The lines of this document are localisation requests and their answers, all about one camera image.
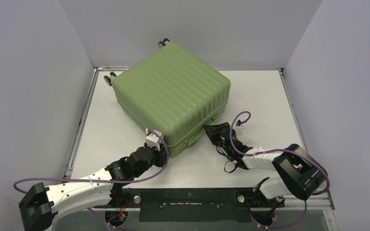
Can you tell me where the green suitcase with blue lining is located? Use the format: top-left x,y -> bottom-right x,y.
112,41 -> 231,157

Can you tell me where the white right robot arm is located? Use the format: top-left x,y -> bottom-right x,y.
203,123 -> 328,206

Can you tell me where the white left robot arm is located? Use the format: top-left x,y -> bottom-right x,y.
18,143 -> 170,231

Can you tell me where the middle left suitcase wheel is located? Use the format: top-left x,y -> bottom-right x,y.
104,72 -> 117,87

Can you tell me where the suitcase wheel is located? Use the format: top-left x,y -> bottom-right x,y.
104,72 -> 117,87
158,38 -> 170,49

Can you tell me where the far left suitcase wheel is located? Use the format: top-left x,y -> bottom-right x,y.
158,38 -> 170,49

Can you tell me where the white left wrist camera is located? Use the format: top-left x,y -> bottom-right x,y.
145,128 -> 164,151

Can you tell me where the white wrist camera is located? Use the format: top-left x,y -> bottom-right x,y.
235,120 -> 245,130
145,128 -> 164,151

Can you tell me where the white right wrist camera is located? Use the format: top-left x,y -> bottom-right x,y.
235,120 -> 245,130

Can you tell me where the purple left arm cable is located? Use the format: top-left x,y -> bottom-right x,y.
13,129 -> 170,231

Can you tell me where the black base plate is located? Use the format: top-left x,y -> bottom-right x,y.
105,187 -> 285,223

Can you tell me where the aluminium frame rail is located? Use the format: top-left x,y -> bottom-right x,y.
283,191 -> 335,210

